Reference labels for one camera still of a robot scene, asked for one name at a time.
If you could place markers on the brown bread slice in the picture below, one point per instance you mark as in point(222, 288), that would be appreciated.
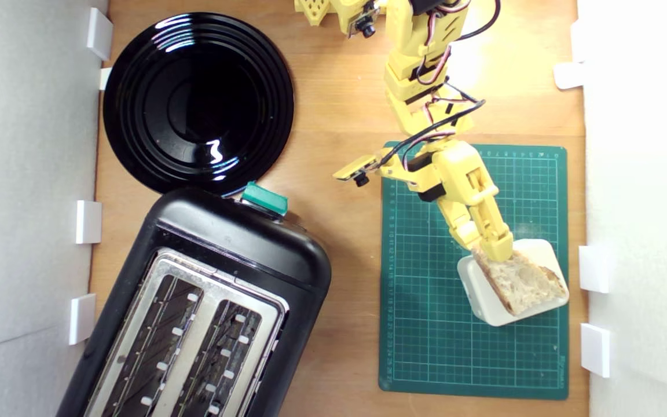
point(524, 284)

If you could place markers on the green toaster lever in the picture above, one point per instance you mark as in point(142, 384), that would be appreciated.
point(264, 198)

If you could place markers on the black two-slot toaster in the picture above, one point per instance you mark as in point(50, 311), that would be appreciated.
point(241, 243)

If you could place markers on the white rounded block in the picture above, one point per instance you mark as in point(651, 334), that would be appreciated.
point(484, 301)

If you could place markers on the green cutting mat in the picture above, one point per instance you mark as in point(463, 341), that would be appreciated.
point(426, 347)

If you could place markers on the black round plate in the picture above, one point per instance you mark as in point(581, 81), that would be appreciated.
point(194, 104)

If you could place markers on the yellow-mounted gripper camera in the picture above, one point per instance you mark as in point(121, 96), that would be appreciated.
point(356, 169)

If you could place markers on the small white wall clip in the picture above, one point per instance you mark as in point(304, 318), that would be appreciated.
point(578, 40)
point(88, 222)
point(595, 350)
point(594, 269)
point(99, 33)
point(82, 318)
point(568, 75)
point(105, 78)

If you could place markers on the small arm-base camera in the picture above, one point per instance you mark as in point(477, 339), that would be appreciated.
point(365, 23)

